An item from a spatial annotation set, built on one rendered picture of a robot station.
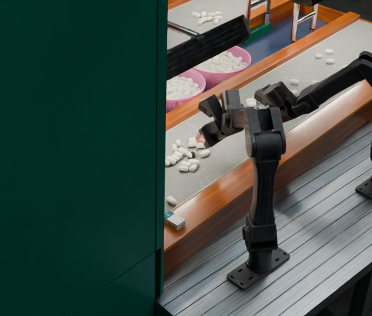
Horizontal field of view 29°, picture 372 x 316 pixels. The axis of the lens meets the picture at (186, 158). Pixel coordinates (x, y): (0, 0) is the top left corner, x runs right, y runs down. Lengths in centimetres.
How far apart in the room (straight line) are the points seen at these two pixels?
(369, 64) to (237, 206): 57
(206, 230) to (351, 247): 43
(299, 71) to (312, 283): 111
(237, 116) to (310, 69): 95
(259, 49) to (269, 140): 139
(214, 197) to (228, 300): 33
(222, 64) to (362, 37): 68
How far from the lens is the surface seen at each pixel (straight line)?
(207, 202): 211
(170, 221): 201
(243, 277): 201
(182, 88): 272
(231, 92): 215
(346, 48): 314
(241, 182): 220
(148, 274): 187
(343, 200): 235
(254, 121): 185
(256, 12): 332
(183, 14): 333
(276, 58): 293
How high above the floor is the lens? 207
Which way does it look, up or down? 35 degrees down
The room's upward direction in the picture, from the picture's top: 2 degrees clockwise
